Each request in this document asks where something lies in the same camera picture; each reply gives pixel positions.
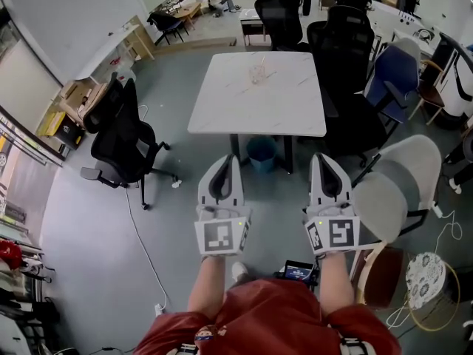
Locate cluttered metal rack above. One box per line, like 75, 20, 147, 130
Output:
0, 231, 62, 355

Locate light grey office chair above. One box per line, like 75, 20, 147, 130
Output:
391, 37, 422, 70

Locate white black shoulder strap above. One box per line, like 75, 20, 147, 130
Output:
173, 342, 199, 355
338, 333, 375, 355

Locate person's right forearm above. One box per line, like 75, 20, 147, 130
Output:
316, 251, 358, 317

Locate clear glass cup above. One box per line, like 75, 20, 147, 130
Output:
248, 64, 268, 87

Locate red cloth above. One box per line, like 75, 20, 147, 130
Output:
0, 240, 23, 270

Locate dark brown wooden chair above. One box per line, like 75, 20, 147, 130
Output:
349, 242, 409, 310

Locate white charger cable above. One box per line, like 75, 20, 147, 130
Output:
430, 200, 463, 240

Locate blue office chair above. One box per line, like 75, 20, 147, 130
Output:
364, 44, 421, 125

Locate cardboard boxes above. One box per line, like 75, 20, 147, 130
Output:
68, 78, 109, 125

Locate white side table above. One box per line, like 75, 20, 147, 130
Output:
238, 8, 268, 47

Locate grey fabric chair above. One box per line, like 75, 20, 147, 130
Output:
350, 134, 443, 244

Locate blue waste bin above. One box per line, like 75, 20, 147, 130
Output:
246, 135, 278, 174

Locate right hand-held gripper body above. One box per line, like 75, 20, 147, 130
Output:
302, 201, 361, 255

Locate patterned round stool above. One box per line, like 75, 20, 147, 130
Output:
404, 251, 462, 333

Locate black screen device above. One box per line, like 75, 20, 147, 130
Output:
273, 260, 319, 287

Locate white floor cable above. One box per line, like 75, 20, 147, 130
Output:
124, 186, 168, 308

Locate wooden frame chair brown seat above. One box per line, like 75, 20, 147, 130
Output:
408, 59, 446, 125

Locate black box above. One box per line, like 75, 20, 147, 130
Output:
55, 115, 86, 150

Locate person's red shirt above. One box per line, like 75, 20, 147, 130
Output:
135, 277, 402, 355

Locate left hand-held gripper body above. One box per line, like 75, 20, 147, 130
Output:
194, 202, 253, 257

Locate small cardboard box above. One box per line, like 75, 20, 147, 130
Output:
58, 81, 79, 100

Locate white black office chair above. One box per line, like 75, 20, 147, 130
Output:
438, 31, 473, 129

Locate yellow box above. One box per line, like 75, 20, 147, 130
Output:
36, 111, 67, 138

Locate long white desk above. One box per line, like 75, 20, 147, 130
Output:
369, 0, 444, 57

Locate white desk wooden legs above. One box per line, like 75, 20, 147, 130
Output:
75, 23, 156, 84

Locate low wooden table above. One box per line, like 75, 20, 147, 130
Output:
168, 0, 205, 31

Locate clear plastic water jug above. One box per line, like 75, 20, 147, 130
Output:
109, 53, 137, 83

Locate person's left white shoe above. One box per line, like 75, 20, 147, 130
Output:
231, 261, 249, 283

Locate black chair blue seat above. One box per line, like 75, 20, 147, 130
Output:
146, 11, 186, 46

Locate person's left forearm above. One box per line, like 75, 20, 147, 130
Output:
187, 253, 227, 320

